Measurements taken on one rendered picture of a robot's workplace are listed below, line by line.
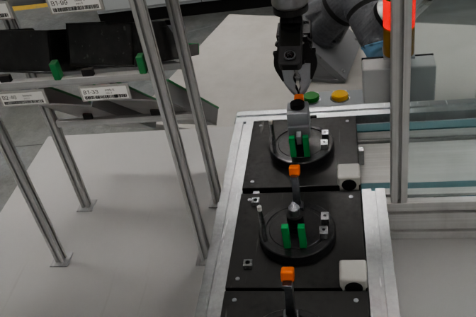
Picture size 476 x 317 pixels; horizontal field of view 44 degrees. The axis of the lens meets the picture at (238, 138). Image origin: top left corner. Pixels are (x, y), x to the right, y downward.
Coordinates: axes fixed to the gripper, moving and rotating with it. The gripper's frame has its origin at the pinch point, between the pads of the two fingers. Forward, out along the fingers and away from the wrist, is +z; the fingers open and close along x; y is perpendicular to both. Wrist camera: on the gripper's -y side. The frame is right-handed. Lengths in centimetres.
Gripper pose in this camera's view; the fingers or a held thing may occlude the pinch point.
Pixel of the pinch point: (298, 93)
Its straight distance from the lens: 127.8
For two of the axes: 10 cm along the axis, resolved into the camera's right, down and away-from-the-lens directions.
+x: -9.8, 0.5, 1.9
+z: 1.5, 8.0, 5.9
